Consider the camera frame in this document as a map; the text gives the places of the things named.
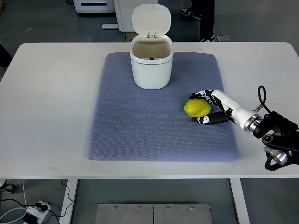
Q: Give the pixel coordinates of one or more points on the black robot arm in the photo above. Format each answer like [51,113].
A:
[279,135]

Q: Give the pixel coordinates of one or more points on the white trash bin open lid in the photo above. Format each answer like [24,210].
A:
[151,51]

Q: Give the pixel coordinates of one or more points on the white table left leg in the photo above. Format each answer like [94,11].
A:
[68,203]

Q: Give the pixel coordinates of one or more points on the walking person black trousers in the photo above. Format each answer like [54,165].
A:
[202,10]

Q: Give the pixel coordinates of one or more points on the white machine with slot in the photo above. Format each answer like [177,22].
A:
[94,6]

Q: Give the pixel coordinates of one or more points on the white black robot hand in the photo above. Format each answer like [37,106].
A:
[229,111]

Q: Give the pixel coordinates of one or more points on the grey metal floor plate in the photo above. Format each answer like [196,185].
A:
[153,214]

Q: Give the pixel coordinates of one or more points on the white table right leg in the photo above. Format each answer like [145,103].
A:
[239,201]

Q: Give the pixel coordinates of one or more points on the yellow lemon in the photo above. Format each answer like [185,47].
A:
[197,108]

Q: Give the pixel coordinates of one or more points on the grey floor socket plate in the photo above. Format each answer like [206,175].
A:
[222,38]

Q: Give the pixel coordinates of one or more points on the blue textured mat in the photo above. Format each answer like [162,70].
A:
[135,124]

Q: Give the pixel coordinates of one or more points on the white table leg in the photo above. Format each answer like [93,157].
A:
[239,201]
[68,203]

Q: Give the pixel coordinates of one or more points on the white power strip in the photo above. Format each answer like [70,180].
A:
[36,214]

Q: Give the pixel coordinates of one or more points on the brown floor socket plate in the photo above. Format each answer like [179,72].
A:
[130,36]

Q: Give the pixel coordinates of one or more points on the person in dark trousers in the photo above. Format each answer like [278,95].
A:
[5,58]

